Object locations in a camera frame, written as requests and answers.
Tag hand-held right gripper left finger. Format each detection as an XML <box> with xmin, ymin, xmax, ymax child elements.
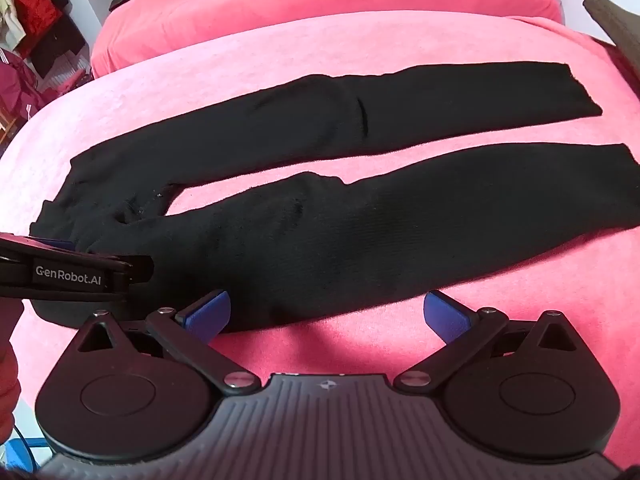
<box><xmin>74</xmin><ymin>289</ymin><xmax>262</xmax><ymax>395</ymax></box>

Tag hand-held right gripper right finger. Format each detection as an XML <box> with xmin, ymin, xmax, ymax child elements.
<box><xmin>394</xmin><ymin>290</ymin><xmax>583</xmax><ymax>395</ymax></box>

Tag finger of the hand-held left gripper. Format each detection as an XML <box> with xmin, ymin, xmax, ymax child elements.
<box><xmin>0</xmin><ymin>233</ymin><xmax>77</xmax><ymax>256</ymax></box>

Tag black pants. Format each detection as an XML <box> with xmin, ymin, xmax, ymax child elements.
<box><xmin>29</xmin><ymin>61</ymin><xmax>640</xmax><ymax>333</ymax></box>

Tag person's left forearm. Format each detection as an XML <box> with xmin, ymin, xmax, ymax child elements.
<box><xmin>0</xmin><ymin>299</ymin><xmax>24</xmax><ymax>442</ymax></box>

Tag maroon garment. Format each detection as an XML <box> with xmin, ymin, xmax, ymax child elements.
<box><xmin>0</xmin><ymin>50</ymin><xmax>47</xmax><ymax>113</ymax></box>

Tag blue object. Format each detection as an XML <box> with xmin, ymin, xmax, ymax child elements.
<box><xmin>0</xmin><ymin>437</ymin><xmax>44</xmax><ymax>479</ymax></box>

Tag black hanging garment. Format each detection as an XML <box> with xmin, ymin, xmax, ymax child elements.
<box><xmin>30</xmin><ymin>14</ymin><xmax>95</xmax><ymax>82</ymax></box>

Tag pale yellow hanging cloth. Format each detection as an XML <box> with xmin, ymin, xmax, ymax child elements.
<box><xmin>0</xmin><ymin>0</ymin><xmax>27</xmax><ymax>52</ymax></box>

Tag light pink blanket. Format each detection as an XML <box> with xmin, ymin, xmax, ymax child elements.
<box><xmin>0</xmin><ymin>10</ymin><xmax>640</xmax><ymax>441</ymax></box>

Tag red hanging garment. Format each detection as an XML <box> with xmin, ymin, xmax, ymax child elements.
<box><xmin>9</xmin><ymin>0</ymin><xmax>65</xmax><ymax>37</ymax></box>

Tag dark brown cloth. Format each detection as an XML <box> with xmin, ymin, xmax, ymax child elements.
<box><xmin>583</xmin><ymin>0</ymin><xmax>640</xmax><ymax>63</ymax></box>

